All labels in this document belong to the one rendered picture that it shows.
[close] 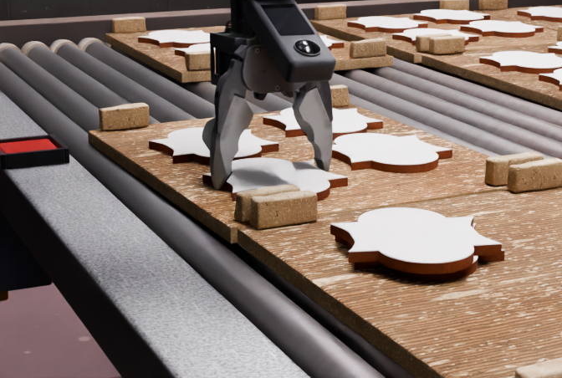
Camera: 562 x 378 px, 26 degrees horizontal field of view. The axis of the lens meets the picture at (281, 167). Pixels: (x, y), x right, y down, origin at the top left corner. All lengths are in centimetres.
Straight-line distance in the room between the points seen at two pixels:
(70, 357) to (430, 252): 228
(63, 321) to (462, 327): 259
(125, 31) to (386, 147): 94
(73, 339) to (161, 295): 230
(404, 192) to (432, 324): 33
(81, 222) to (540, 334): 48
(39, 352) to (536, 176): 218
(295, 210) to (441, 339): 27
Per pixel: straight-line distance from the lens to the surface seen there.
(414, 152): 128
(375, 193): 116
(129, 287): 99
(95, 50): 212
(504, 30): 214
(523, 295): 92
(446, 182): 121
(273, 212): 105
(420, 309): 88
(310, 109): 118
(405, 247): 95
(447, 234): 98
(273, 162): 123
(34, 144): 140
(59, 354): 318
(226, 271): 101
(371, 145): 130
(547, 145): 146
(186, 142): 132
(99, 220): 116
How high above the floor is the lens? 126
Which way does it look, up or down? 15 degrees down
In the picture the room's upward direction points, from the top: straight up
